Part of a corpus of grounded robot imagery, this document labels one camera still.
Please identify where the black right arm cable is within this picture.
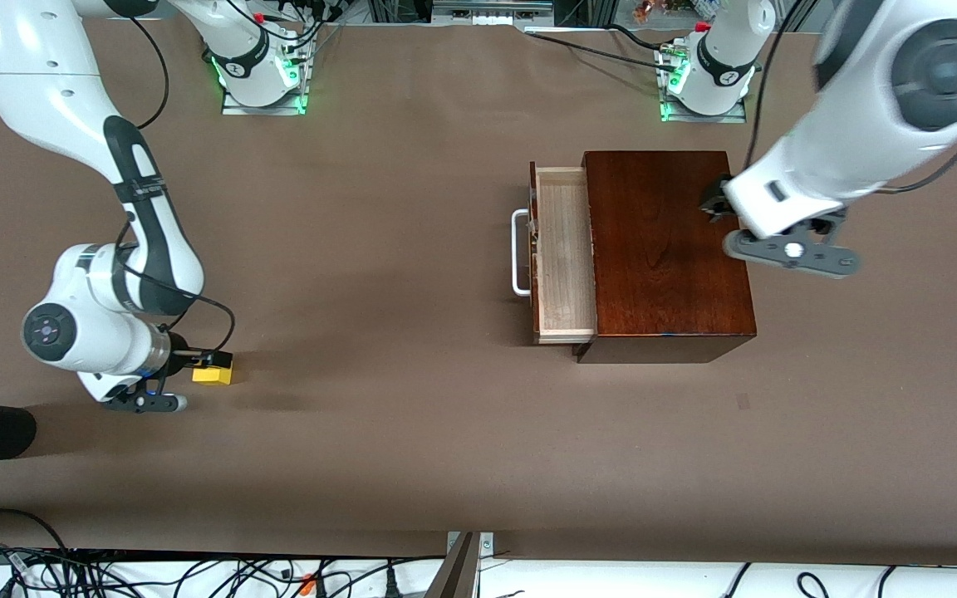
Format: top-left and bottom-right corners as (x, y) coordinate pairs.
(113, 12), (237, 358)

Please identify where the long black table cable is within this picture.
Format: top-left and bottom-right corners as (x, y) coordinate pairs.
(524, 29), (683, 74)

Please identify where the light wood drawer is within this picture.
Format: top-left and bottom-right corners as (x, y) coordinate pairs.
(528, 162), (598, 346)

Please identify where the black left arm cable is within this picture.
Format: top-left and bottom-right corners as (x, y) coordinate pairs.
(746, 0), (957, 194)

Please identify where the short black table cable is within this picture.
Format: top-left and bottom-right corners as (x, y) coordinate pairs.
(607, 22), (672, 52)

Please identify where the black arched cable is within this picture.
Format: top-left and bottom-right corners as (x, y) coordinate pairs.
(0, 508), (72, 553)

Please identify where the white shelf board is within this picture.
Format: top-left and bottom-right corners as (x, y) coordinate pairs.
(0, 555), (957, 598)

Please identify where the white metal drawer handle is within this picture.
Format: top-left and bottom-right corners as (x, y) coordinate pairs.
(512, 209), (532, 297)

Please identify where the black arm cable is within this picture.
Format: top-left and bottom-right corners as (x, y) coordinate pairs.
(746, 0), (957, 194)
(113, 12), (237, 358)

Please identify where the dark brown wooden cabinet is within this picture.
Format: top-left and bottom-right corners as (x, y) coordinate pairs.
(574, 150), (758, 365)

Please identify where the dark metal strut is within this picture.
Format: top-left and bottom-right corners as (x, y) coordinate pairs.
(425, 532), (481, 598)

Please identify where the silver metal bracket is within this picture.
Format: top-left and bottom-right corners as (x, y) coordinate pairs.
(445, 532), (496, 559)

